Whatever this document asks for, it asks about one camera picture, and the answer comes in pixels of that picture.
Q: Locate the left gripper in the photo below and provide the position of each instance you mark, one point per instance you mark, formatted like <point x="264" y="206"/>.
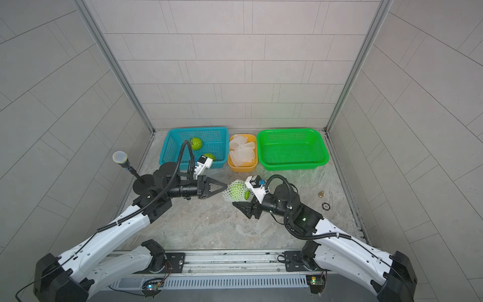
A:
<point x="201" y="187"/>

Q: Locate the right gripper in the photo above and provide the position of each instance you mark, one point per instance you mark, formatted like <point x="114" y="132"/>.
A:
<point x="251" y="207"/>

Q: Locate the green custard apple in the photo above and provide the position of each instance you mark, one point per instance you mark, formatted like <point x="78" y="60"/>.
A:
<point x="196" y="143"/>
<point x="237" y="190"/>

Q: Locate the white foam net sleeve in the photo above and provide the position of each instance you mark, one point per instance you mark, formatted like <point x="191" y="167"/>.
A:
<point x="227" y="198"/>

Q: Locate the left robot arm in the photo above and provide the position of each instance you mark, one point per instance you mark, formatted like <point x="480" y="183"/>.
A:
<point x="53" y="279"/>

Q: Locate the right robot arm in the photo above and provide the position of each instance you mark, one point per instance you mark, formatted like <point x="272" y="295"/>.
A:
<point x="390" y="277"/>

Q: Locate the white foam nets pile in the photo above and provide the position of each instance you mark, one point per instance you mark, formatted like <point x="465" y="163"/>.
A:
<point x="242" y="151"/>

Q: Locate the green custard apple in basket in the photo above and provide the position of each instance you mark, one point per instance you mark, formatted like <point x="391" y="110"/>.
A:
<point x="196" y="143"/>

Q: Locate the yellow plastic tub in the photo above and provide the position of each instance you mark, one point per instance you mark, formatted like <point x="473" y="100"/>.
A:
<point x="243" y="166"/>

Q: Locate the green plastic basket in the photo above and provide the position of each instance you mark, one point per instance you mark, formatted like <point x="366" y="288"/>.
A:
<point x="291" y="149"/>

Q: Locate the microphone on black stand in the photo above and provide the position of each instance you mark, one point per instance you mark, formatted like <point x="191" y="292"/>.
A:
<point x="128" y="166"/>

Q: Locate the right circuit board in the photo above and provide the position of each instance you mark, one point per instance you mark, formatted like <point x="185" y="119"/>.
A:
<point x="316" y="283"/>

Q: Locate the circuit board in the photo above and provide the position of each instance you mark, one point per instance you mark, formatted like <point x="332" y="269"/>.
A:
<point x="316" y="283"/>
<point x="152" y="287"/>

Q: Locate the left circuit board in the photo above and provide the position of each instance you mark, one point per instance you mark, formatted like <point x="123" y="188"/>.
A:
<point x="152" y="287"/>

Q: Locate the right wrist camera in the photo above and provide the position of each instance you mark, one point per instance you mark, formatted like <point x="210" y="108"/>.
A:
<point x="256" y="186"/>

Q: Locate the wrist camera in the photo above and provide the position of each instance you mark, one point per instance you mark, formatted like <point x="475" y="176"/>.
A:
<point x="256" y="186"/>
<point x="201" y="165"/>

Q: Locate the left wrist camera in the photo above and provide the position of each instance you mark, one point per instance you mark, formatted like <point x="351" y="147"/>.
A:
<point x="201" y="165"/>

